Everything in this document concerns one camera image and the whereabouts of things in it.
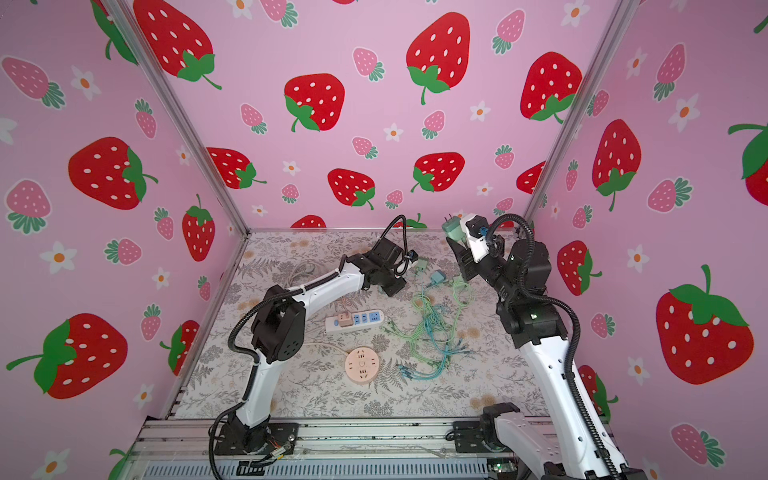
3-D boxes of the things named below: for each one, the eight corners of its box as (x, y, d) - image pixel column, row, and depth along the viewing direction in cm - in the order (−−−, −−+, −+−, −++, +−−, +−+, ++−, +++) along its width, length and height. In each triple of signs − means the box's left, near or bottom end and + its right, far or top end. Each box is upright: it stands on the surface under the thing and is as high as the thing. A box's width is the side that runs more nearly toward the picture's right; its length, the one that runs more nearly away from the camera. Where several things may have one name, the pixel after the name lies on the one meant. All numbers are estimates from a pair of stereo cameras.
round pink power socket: (344, 382, 85) (342, 379, 83) (347, 351, 91) (346, 347, 88) (378, 382, 85) (378, 379, 83) (379, 351, 91) (379, 347, 88)
